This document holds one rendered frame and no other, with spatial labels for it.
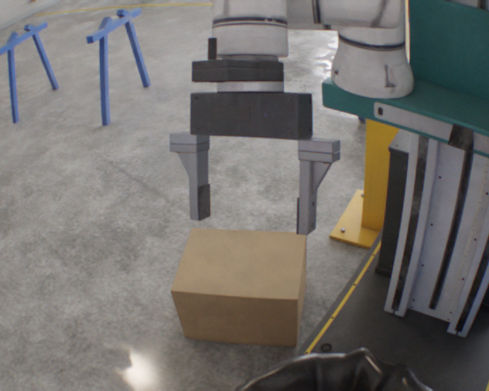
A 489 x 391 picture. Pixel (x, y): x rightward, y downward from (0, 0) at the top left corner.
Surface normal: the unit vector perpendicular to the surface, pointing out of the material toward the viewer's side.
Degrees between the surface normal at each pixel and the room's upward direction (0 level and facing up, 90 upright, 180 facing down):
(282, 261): 0
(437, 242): 90
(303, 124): 83
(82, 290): 0
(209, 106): 66
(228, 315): 90
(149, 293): 0
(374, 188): 90
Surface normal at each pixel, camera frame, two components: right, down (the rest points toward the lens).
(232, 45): -0.41, 0.19
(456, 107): -0.08, -0.80
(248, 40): -0.09, 0.21
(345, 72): -0.77, 0.09
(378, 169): -0.51, 0.55
